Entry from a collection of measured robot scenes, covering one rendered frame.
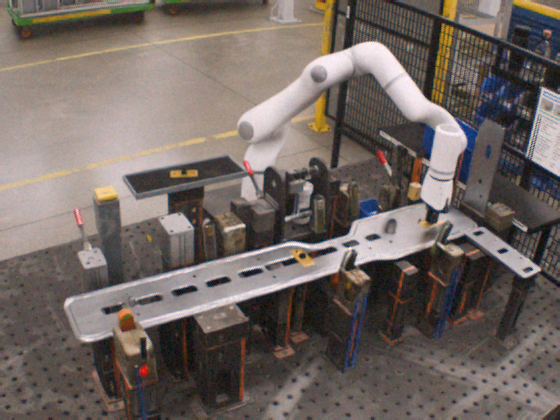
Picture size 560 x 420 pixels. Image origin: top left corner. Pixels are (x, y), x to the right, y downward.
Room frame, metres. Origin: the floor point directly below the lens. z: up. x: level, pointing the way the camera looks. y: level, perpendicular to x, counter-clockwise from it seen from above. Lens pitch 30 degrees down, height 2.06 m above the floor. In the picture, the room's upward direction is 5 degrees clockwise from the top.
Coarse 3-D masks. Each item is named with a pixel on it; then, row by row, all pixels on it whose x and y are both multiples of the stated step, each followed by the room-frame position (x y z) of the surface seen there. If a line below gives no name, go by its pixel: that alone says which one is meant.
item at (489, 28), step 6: (480, 30) 4.79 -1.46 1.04; (486, 30) 4.83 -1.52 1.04; (492, 30) 4.87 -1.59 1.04; (498, 30) 4.89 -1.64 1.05; (498, 36) 4.66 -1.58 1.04; (486, 48) 4.62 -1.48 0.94; (474, 66) 4.69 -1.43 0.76; (480, 66) 4.64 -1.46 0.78; (486, 66) 4.60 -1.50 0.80; (480, 72) 5.08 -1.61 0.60; (486, 72) 5.03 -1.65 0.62; (480, 78) 5.07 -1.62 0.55; (468, 90) 5.01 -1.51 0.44; (474, 90) 5.04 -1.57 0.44; (480, 102) 4.74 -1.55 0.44; (474, 108) 4.64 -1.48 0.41
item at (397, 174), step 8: (400, 144) 1.91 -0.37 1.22; (400, 152) 1.89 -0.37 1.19; (392, 160) 1.90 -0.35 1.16; (400, 160) 1.90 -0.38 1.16; (392, 168) 1.89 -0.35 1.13; (400, 168) 1.90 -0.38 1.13; (392, 176) 1.89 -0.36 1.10; (400, 176) 1.90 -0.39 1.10; (392, 184) 1.88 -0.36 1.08; (400, 184) 1.89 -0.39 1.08; (400, 192) 1.89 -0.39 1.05
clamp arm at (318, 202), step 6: (318, 198) 1.71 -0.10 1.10; (324, 198) 1.72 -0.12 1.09; (312, 204) 1.71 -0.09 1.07; (318, 204) 1.70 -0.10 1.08; (324, 204) 1.71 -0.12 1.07; (312, 210) 1.71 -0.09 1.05; (318, 210) 1.70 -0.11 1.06; (324, 210) 1.71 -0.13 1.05; (312, 216) 1.70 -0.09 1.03; (318, 216) 1.69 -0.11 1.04; (324, 216) 1.71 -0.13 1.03; (312, 222) 1.70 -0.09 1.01; (318, 222) 1.69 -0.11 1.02; (324, 222) 1.70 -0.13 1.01; (312, 228) 1.70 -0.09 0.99; (318, 228) 1.69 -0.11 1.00; (324, 228) 1.70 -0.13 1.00
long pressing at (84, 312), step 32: (352, 224) 1.72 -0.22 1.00; (384, 224) 1.74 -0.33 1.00; (416, 224) 1.76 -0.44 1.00; (256, 256) 1.51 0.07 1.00; (288, 256) 1.52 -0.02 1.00; (320, 256) 1.53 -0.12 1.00; (384, 256) 1.56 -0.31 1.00; (128, 288) 1.29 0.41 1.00; (160, 288) 1.31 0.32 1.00; (224, 288) 1.34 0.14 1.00; (256, 288) 1.35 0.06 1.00; (96, 320) 1.15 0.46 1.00; (160, 320) 1.18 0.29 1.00
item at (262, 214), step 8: (256, 200) 1.70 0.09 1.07; (264, 200) 1.71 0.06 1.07; (256, 208) 1.65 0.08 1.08; (264, 208) 1.65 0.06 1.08; (272, 208) 1.66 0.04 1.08; (256, 216) 1.62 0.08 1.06; (264, 216) 1.63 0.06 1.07; (272, 216) 1.64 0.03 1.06; (256, 224) 1.62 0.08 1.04; (264, 224) 1.63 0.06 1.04; (272, 224) 1.64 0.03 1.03; (248, 232) 1.65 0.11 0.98; (256, 232) 1.62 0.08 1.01; (264, 232) 1.63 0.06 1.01; (272, 232) 1.64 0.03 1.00; (248, 240) 1.66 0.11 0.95; (256, 240) 1.62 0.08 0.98; (264, 240) 1.63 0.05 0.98; (272, 240) 1.64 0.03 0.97; (248, 248) 1.66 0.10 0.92; (256, 248) 1.63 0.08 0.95; (248, 272) 1.65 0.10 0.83; (256, 272) 1.63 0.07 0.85; (256, 304) 1.63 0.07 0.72
